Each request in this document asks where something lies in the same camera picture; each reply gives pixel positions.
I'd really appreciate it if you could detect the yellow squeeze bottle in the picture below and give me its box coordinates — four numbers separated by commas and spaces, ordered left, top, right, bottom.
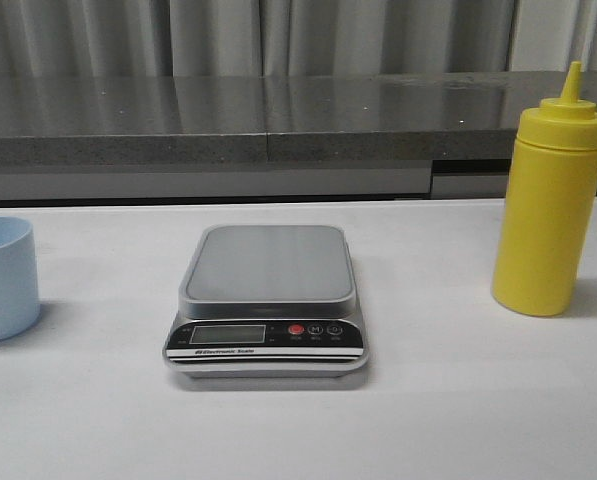
491, 61, 597, 317

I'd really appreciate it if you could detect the light blue plastic cup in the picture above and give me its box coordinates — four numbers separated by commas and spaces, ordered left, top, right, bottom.
0, 217, 40, 340

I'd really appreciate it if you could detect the silver digital kitchen scale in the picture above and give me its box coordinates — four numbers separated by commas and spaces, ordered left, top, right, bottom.
162, 224, 369, 378

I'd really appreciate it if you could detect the grey stone counter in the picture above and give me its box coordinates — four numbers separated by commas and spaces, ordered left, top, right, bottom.
0, 69, 597, 202

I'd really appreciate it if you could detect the grey curtain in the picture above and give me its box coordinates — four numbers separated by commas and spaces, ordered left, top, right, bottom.
0, 1, 597, 77

